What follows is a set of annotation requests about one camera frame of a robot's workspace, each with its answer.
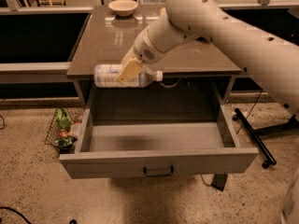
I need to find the black wheeled stand base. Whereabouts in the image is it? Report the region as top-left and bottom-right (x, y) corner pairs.
(233, 108), (299, 169)

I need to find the black floor cable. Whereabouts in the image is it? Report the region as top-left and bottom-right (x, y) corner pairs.
(0, 205), (34, 224)

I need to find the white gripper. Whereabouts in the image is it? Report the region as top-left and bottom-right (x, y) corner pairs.
(116, 28), (164, 83)

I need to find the open grey top drawer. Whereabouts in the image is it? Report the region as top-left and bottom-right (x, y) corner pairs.
(59, 77), (260, 180)

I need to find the black drawer handle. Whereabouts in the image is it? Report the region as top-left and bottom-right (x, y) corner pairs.
(143, 166), (174, 177)

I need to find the grey cabinet table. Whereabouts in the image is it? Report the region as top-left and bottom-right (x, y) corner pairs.
(60, 6), (256, 189)

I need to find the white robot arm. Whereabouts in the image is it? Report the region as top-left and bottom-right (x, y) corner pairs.
(117, 0), (299, 118)

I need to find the beige ceramic bowl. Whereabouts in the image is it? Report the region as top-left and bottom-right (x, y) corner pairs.
(108, 0), (138, 17)

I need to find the wire basket with items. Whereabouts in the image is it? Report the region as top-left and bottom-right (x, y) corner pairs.
(45, 107), (83, 154)

